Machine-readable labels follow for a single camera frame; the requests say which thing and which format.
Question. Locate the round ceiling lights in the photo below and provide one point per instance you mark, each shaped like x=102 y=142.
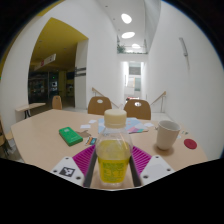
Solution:
x=126 y=18

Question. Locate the yellow drink bottle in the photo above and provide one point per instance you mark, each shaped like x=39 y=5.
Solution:
x=113 y=160

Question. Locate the green box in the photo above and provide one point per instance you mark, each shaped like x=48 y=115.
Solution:
x=70 y=136

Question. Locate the white paper card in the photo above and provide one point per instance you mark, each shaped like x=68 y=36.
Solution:
x=148 y=125
x=92 y=121
x=85 y=126

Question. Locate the wooden chair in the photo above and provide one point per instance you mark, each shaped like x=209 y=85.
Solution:
x=57 y=102
x=138 y=110
x=99 y=106

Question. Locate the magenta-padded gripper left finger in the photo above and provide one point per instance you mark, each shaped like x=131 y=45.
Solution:
x=68 y=168

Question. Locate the white ceramic mug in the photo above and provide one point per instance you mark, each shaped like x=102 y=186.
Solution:
x=166 y=135

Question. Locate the wooden side table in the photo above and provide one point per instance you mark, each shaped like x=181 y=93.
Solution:
x=30 y=106

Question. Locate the white hanging sign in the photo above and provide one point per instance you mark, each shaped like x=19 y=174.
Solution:
x=46 y=61

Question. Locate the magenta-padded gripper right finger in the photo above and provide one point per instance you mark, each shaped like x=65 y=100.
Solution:
x=156 y=168

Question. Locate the dark vending machine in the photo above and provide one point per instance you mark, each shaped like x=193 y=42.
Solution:
x=53 y=85

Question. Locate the small colourful card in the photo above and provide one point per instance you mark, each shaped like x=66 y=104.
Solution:
x=90 y=141

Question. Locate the pale blue printed sheet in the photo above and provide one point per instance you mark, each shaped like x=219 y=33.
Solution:
x=137 y=125

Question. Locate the green potted plant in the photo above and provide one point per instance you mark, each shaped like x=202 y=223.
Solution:
x=121 y=49

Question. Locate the flat round red coaster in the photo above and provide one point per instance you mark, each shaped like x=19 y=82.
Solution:
x=190 y=143

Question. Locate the wooden stair handrail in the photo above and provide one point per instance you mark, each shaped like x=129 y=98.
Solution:
x=159 y=96
x=100 y=93

